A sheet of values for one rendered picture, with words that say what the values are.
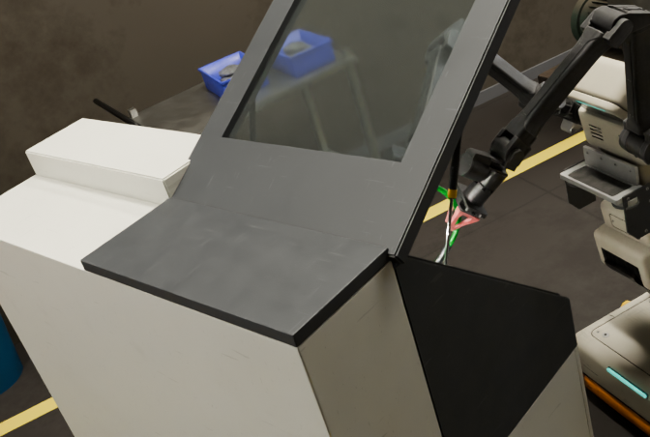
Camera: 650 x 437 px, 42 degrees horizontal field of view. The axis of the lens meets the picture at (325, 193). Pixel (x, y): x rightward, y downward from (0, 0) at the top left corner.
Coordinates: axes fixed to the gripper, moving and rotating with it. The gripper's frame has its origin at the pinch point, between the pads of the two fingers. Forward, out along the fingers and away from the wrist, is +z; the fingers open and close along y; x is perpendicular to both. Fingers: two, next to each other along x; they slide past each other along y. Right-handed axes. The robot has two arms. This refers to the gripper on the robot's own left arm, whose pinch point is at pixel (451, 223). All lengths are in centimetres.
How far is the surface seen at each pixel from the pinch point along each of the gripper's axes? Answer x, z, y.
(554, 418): 45, 25, 30
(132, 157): -71, 37, -31
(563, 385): 45, 18, 25
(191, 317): -64, 22, 37
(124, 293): -72, 37, 20
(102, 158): -77, 44, -37
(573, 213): 170, 51, -146
